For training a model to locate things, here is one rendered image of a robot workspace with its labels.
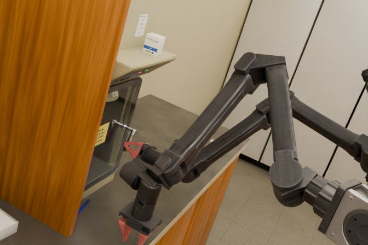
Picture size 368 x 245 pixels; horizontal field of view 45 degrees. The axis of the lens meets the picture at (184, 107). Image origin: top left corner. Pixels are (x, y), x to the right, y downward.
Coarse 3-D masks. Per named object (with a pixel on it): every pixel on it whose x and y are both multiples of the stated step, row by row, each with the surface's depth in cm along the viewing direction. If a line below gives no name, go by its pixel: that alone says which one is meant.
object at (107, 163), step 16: (128, 80) 151; (112, 96) 144; (128, 96) 155; (112, 112) 149; (128, 112) 160; (112, 128) 154; (112, 144) 159; (96, 160) 153; (112, 160) 165; (96, 176) 158
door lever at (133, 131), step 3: (123, 126) 161; (126, 126) 161; (123, 129) 161; (126, 129) 161; (129, 129) 161; (132, 129) 160; (132, 132) 160; (135, 132) 160; (129, 135) 160; (132, 135) 160; (129, 138) 160; (132, 138) 160; (126, 141) 160; (129, 141) 160; (123, 150) 160; (126, 150) 160
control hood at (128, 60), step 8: (136, 48) 146; (120, 56) 132; (128, 56) 134; (136, 56) 137; (144, 56) 140; (152, 56) 142; (160, 56) 145; (168, 56) 148; (176, 56) 153; (120, 64) 126; (128, 64) 127; (136, 64) 129; (144, 64) 132; (152, 64) 137; (160, 64) 146; (120, 72) 126; (128, 72) 126; (112, 80) 128
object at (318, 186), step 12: (312, 180) 98; (324, 180) 98; (336, 180) 98; (312, 192) 97; (324, 192) 95; (336, 192) 92; (312, 204) 98; (324, 204) 94; (336, 204) 92; (324, 216) 94; (324, 228) 94
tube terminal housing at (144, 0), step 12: (132, 0) 133; (144, 0) 140; (156, 0) 147; (132, 12) 136; (144, 12) 143; (156, 12) 151; (132, 24) 139; (132, 36) 142; (144, 36) 150; (120, 48) 139; (108, 180) 172; (84, 192) 157
